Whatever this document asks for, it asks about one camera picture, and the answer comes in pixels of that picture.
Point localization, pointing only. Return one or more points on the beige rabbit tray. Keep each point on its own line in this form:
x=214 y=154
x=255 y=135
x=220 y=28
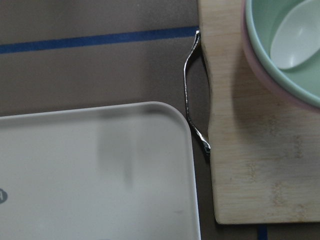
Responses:
x=121 y=172

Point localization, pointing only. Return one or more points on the pink bowl under green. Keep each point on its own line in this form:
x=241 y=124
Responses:
x=252 y=67

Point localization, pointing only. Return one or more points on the bamboo cutting board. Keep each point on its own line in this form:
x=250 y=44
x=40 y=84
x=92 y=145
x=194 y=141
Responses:
x=265 y=152

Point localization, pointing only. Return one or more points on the horizontal blue tape line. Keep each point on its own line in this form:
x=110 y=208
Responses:
x=95 y=40

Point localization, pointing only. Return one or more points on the white plastic spoon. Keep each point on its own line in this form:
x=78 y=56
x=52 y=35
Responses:
x=297 y=38

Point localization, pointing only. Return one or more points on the metal cutting board handle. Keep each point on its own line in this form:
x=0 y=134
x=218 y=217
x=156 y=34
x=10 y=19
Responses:
x=203 y=140

